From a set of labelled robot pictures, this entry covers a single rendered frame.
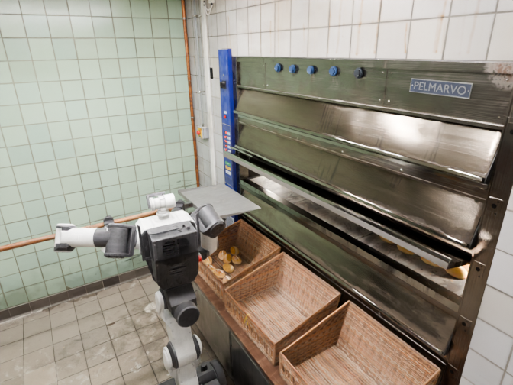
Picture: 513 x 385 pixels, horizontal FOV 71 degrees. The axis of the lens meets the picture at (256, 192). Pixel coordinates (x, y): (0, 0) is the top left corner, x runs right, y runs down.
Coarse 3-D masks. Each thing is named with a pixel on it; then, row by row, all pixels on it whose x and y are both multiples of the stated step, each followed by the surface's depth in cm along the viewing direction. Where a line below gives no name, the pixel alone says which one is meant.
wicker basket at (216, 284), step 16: (240, 224) 294; (240, 240) 293; (256, 240) 275; (240, 256) 290; (256, 256) 274; (272, 256) 250; (208, 272) 252; (224, 272) 270; (240, 272) 239; (224, 288) 235
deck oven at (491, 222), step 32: (512, 96) 113; (256, 128) 249; (288, 128) 217; (512, 128) 115; (384, 160) 162; (512, 160) 117; (480, 192) 128; (256, 224) 280; (480, 224) 130; (480, 256) 133; (480, 288) 135; (384, 320) 182; (448, 352) 153; (448, 384) 157
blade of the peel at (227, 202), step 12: (180, 192) 251; (192, 192) 257; (204, 192) 256; (216, 192) 256; (228, 192) 256; (216, 204) 237; (228, 204) 236; (240, 204) 236; (252, 204) 236; (228, 216) 219
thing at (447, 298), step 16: (256, 192) 268; (272, 192) 259; (288, 208) 236; (320, 224) 212; (336, 240) 201; (352, 240) 194; (368, 256) 182; (384, 256) 179; (400, 272) 167; (416, 272) 166; (416, 288) 161; (432, 288) 155; (448, 304) 148
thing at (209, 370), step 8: (200, 368) 235; (208, 368) 235; (200, 376) 230; (208, 376) 231; (216, 376) 240; (160, 384) 227; (168, 384) 226; (200, 384) 227; (208, 384) 228; (216, 384) 228
